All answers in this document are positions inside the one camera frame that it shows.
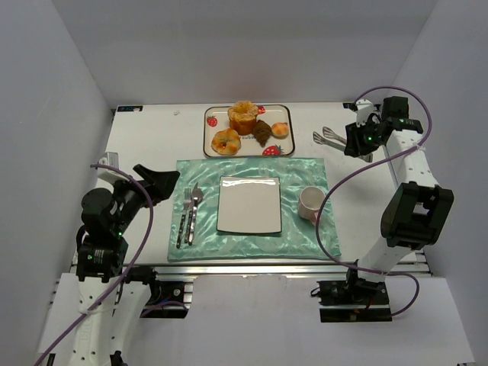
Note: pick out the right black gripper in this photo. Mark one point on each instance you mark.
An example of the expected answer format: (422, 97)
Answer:
(354, 139)

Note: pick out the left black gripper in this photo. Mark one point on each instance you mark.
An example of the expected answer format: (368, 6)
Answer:
(144, 187)

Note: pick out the small round bread roll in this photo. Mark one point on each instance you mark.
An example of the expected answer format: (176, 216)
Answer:
(280, 130)

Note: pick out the silver table knife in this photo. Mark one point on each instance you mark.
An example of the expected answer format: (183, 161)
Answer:
(196, 198)

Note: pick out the brown chocolate croissant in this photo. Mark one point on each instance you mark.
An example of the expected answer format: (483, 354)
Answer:
(261, 132)

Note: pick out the round glazed bun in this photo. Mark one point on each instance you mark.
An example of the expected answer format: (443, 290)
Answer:
(226, 142)

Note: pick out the white square plate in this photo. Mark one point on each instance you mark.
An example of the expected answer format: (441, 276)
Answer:
(249, 206)

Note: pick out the green satin placemat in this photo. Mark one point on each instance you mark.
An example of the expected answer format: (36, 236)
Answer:
(298, 238)

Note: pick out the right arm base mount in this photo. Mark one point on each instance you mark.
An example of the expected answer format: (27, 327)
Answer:
(338, 304)

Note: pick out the pink ceramic mug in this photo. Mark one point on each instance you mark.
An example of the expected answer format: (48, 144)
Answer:
(309, 203)

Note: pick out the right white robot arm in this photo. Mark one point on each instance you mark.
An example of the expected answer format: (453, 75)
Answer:
(419, 207)

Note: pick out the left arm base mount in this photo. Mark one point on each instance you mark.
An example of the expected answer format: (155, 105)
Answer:
(168, 298)

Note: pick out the silver fork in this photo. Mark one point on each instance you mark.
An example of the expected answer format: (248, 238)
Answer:
(186, 204)

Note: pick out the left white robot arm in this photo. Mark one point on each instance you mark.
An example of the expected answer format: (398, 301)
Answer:
(112, 295)

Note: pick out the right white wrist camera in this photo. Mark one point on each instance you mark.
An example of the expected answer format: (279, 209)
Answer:
(364, 109)

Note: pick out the strawberry pattern tray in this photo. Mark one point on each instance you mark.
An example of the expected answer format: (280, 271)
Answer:
(271, 135)

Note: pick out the aluminium table frame rail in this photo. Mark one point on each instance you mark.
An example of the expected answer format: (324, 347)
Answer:
(314, 269)

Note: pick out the metal serving tongs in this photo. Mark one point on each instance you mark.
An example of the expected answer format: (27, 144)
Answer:
(330, 138)

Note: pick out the tall orange muffin bread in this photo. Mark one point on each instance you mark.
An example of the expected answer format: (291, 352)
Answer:
(243, 117)

